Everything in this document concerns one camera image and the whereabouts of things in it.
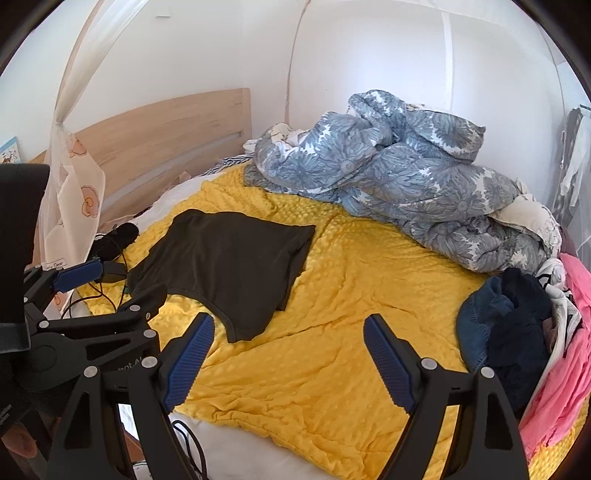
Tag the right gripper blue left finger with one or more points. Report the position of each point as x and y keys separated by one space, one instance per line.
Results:
x=90 y=443

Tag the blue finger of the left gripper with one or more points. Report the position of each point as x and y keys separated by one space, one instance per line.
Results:
x=144 y=306
x=75 y=276

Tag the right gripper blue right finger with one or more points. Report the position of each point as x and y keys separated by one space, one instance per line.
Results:
x=486 y=442

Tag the dark olive long-sleeve shirt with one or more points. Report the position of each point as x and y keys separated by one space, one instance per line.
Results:
x=241 y=268

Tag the clothes rack with hanging clothes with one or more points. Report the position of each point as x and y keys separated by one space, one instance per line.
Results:
x=574 y=157

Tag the person left hand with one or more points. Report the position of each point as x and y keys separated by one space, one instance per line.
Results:
x=19 y=441

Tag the bear print net curtain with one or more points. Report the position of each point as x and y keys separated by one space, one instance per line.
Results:
x=70 y=209

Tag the white bed sheet mattress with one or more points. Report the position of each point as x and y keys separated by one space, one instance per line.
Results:
x=230 y=453

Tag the pink garment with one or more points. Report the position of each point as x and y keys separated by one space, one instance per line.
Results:
x=561 y=392

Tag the blue denim jeans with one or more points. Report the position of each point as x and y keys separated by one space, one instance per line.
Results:
x=500 y=326

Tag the wooden headboard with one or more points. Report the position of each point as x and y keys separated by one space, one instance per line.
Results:
x=136 y=155

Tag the yellow dotted plush blanket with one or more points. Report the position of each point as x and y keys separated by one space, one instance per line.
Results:
x=308 y=383

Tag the white mosquito net tent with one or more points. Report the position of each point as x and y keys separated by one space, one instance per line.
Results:
x=483 y=60

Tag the black white patterned garment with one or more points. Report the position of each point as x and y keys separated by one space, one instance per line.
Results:
x=560 y=328

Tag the cream floral pillow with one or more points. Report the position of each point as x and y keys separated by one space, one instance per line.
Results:
x=529 y=216

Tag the blue grey floral duvet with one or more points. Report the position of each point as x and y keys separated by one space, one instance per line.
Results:
x=395 y=162

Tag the black microphone device with cable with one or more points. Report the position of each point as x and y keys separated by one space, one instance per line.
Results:
x=108 y=249

